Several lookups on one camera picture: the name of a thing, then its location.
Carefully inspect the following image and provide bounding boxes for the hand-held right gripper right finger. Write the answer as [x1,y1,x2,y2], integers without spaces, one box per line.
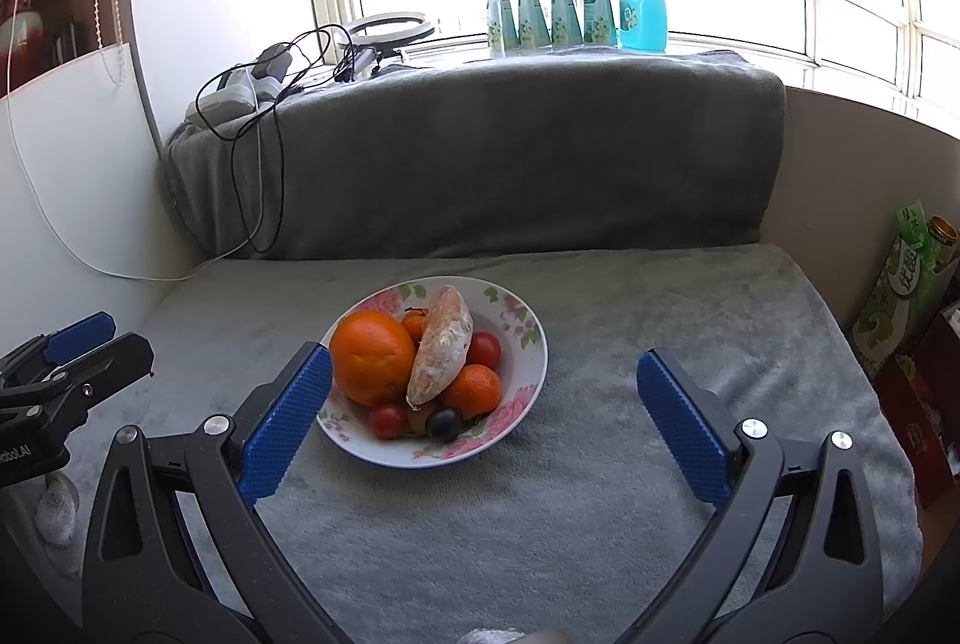
[622,348,880,644]

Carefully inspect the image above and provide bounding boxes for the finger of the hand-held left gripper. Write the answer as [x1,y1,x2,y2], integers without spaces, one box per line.
[0,333,155,443]
[0,312,117,390]

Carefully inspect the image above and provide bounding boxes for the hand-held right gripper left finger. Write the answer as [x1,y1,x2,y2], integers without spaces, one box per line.
[81,340,338,644]

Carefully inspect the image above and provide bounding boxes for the red cherry tomato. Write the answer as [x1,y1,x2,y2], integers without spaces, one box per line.
[368,403,408,441]
[466,331,503,370]

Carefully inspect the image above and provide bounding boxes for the large orange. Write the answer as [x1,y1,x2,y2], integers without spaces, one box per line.
[328,309,418,408]

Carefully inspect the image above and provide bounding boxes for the dark plum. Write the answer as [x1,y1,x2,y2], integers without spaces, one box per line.
[426,408,464,443]

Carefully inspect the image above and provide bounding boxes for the peeled pomelo segment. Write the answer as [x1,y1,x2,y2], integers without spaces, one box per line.
[406,285,474,407]

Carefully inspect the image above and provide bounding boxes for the white floral bowl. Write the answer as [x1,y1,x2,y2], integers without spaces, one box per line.
[315,276,548,469]

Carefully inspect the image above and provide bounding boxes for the person's left forearm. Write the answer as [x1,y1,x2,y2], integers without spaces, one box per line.
[34,473,81,546]

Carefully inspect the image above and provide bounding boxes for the light grey seat blanket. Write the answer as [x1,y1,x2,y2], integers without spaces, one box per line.
[75,243,923,644]

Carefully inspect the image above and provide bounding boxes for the dark red box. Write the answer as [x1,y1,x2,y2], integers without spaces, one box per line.
[874,303,960,510]

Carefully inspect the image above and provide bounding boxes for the green carton box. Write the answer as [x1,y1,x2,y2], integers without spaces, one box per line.
[851,205,960,379]

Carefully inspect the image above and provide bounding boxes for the white power strip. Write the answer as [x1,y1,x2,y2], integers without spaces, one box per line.
[186,74,260,124]

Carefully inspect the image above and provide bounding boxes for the dark books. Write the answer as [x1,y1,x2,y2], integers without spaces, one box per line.
[49,18,91,68]

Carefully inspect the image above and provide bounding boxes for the red and white vase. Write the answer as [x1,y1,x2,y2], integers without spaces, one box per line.
[0,0,46,91]

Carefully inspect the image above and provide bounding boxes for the dark grey backrest cushion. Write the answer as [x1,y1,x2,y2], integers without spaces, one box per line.
[163,48,787,261]

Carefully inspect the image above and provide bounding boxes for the gold capped bottle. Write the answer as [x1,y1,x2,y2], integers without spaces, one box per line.
[928,215,960,274]

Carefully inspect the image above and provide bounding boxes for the grey power adapter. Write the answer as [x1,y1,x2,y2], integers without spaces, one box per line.
[251,44,293,83]

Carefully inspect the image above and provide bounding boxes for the black cable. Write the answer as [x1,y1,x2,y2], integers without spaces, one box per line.
[196,24,391,255]

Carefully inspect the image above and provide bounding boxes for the white ring light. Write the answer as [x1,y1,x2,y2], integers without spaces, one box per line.
[341,11,437,53]

